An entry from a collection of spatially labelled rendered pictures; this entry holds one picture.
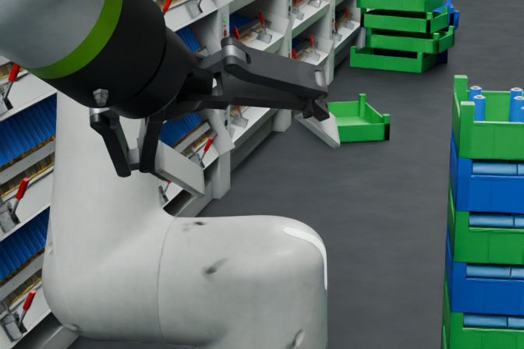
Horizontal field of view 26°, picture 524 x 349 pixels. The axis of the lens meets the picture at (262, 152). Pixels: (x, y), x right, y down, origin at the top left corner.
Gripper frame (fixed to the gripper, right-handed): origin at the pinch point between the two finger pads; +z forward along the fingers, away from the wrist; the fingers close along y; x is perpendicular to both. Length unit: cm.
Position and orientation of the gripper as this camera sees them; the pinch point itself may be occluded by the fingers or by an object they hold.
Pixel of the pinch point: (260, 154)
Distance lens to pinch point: 98.7
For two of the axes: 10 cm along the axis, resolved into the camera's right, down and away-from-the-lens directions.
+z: 5.0, 3.6, 7.9
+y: -8.6, 3.3, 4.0
